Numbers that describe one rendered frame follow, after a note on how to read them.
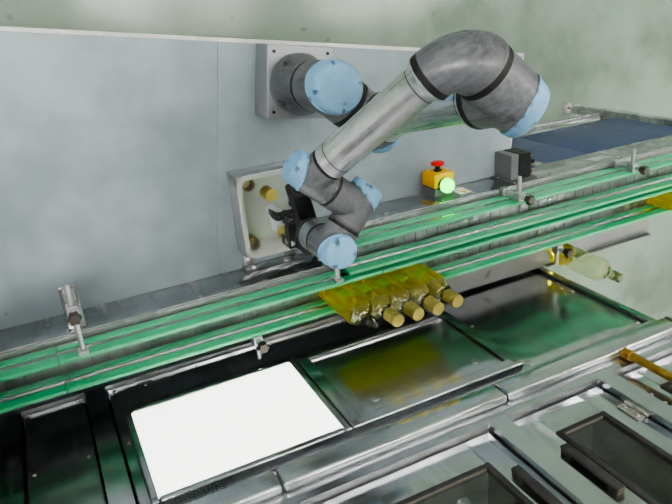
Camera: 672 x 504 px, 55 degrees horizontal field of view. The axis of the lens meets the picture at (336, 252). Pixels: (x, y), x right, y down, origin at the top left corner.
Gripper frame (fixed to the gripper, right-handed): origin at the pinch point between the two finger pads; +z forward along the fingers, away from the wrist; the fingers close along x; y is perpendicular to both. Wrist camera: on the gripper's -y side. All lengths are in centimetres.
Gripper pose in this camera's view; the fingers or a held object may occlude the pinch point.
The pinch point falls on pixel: (280, 203)
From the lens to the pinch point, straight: 162.8
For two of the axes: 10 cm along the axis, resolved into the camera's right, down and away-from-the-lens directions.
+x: 9.0, -2.1, 3.9
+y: 0.5, 9.3, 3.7
